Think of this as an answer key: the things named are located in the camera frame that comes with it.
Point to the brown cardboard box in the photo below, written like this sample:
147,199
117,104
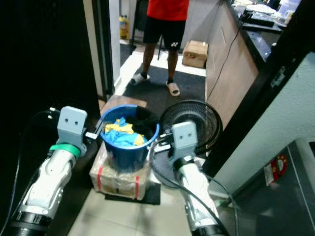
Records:
195,54

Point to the black framed pale door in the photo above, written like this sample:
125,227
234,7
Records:
261,123

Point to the person red shirt black shorts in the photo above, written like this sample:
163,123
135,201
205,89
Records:
165,29

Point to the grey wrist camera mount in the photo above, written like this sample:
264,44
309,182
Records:
71,123
183,137

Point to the yellow bottle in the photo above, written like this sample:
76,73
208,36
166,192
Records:
124,27

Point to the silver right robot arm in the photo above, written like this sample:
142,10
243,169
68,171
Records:
197,196

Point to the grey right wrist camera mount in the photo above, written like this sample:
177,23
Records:
183,137

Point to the blue and yellow garment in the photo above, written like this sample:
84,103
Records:
123,135

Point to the red round sticker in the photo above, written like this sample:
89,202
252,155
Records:
276,168

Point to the plastic wrapped box red tape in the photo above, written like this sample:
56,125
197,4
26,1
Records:
118,182

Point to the small black mat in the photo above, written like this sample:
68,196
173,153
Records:
152,194

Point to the brown wooden board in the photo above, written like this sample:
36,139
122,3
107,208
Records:
120,100

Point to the dark grey washing machine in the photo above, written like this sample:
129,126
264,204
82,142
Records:
275,211

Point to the blue plastic bucket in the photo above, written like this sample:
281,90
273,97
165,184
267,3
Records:
128,157

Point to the wooden kitchen counter cabinet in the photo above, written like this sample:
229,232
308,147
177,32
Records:
231,73

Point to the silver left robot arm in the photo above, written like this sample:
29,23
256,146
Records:
47,182

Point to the black floor fan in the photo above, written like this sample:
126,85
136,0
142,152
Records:
192,113

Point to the black and white garment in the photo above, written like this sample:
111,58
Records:
142,125

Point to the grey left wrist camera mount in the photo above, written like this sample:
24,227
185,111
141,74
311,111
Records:
71,123

